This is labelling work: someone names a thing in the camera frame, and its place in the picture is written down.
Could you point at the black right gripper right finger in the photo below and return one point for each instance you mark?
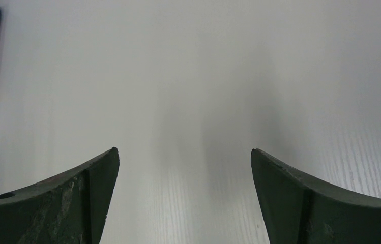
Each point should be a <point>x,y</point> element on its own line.
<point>300,208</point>

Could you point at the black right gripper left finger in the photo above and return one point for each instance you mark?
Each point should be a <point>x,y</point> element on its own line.
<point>70,207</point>

